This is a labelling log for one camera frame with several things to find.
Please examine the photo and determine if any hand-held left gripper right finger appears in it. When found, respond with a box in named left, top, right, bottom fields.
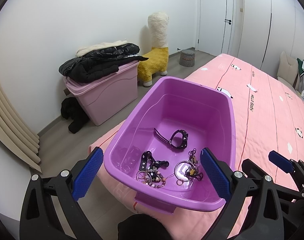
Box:
left=200, top=147, right=286, bottom=240

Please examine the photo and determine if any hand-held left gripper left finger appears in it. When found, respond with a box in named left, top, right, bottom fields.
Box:
left=19, top=147, right=104, bottom=240

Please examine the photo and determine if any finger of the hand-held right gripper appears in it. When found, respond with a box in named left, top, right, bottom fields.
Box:
left=268, top=150, right=304, bottom=180
left=241, top=158, right=267, bottom=180

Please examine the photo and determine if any brown cord necklace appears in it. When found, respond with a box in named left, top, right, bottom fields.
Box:
left=192, top=165, right=205, bottom=182

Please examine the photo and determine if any large silver bangle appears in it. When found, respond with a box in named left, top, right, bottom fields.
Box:
left=174, top=160, right=198, bottom=180

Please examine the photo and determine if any black wrist watch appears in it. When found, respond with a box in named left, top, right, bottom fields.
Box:
left=153, top=127, right=189, bottom=150

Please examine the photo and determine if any purple plastic bin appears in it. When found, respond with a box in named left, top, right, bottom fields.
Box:
left=103, top=77, right=236, bottom=215

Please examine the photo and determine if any pink panda print bedsheet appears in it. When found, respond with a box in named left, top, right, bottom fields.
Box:
left=88, top=53, right=304, bottom=240

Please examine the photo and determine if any black garment on floor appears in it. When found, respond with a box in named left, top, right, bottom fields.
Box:
left=61, top=97, right=89, bottom=133

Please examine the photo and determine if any pink storage box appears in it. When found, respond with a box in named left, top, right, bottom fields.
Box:
left=63, top=60, right=140, bottom=127

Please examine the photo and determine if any person's dark clothing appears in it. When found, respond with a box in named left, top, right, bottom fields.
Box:
left=117, top=214, right=173, bottom=240

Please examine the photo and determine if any beige chair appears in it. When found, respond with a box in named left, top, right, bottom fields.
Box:
left=277, top=51, right=299, bottom=90

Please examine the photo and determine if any beige curtain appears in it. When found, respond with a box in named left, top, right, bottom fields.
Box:
left=0, top=66, right=43, bottom=173

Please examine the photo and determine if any black puffer jacket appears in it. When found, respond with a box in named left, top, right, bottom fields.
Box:
left=59, top=43, right=150, bottom=83

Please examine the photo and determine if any checkered round basket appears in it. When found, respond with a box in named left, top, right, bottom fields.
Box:
left=179, top=50, right=195, bottom=67

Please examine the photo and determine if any white fleece garment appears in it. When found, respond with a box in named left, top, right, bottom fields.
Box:
left=76, top=39, right=129, bottom=58

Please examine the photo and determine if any white wardrobe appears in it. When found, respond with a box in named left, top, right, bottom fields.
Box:
left=235, top=0, right=304, bottom=80

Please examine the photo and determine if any white door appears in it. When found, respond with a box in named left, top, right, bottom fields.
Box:
left=195, top=0, right=236, bottom=55

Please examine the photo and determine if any white yellow alpaca plush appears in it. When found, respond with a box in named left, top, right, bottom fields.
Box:
left=137, top=11, right=170, bottom=88

